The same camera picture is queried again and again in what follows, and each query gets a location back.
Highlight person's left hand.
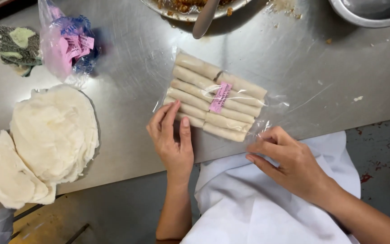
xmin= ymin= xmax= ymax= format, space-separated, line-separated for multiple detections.
xmin=146 ymin=100 xmax=195 ymax=174

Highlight person's right hand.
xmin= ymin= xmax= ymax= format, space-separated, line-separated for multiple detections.
xmin=245 ymin=126 xmax=332 ymax=204

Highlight clear plastic packing bag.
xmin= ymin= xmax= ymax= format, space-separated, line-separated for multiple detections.
xmin=152 ymin=46 xmax=291 ymax=147

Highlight person's white apron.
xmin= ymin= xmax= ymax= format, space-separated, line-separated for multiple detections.
xmin=181 ymin=131 xmax=362 ymax=244

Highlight rows of pale spring rolls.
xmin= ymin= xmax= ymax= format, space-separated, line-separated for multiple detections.
xmin=163 ymin=52 xmax=269 ymax=143

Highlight pink paper label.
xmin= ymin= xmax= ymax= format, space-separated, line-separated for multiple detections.
xmin=209 ymin=81 xmax=233 ymax=114

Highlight round stack of white wrappers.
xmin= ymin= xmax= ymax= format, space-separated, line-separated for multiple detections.
xmin=9 ymin=85 xmax=100 ymax=185

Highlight metal spoon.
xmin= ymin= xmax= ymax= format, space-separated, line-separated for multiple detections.
xmin=192 ymin=0 xmax=221 ymax=40

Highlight metal bowl of brown filling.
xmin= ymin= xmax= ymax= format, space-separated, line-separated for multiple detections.
xmin=140 ymin=0 xmax=252 ymax=22

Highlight plastic bag of pink labels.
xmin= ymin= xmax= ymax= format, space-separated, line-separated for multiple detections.
xmin=38 ymin=0 xmax=101 ymax=85

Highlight folded stack of white wrappers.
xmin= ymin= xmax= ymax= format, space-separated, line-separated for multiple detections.
xmin=0 ymin=130 xmax=57 ymax=210

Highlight empty metal bowl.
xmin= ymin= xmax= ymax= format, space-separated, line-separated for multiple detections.
xmin=328 ymin=0 xmax=390 ymax=28

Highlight green grey patterned cloth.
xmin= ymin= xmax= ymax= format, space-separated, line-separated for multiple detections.
xmin=0 ymin=26 xmax=42 ymax=77

